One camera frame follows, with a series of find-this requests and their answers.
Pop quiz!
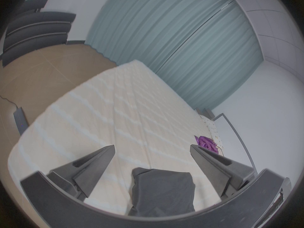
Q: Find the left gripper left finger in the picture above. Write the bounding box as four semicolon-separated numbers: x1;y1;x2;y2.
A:
46;144;116;198

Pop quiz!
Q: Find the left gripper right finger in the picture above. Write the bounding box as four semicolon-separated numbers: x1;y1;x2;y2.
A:
190;144;257;197

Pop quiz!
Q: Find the black T-shirt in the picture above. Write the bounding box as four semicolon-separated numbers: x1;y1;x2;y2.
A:
128;168;196;217

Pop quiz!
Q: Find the bed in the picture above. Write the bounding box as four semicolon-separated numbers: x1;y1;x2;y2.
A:
7;60;256;215

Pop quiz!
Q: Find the purple garment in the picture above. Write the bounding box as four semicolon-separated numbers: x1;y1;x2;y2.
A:
194;136;219;154

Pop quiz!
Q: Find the white printed pillow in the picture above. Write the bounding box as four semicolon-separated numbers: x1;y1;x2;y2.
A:
201;115;225;151

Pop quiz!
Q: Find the grey bedside table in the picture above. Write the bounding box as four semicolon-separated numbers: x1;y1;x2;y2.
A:
195;107;215;120

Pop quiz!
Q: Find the grey power strip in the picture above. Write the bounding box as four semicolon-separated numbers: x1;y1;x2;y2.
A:
14;107;29;135

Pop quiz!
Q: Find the black chest of drawers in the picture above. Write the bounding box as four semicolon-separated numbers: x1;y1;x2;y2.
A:
2;0;76;67

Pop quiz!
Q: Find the black cable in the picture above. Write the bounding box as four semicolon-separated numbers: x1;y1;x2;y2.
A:
0;95;19;109

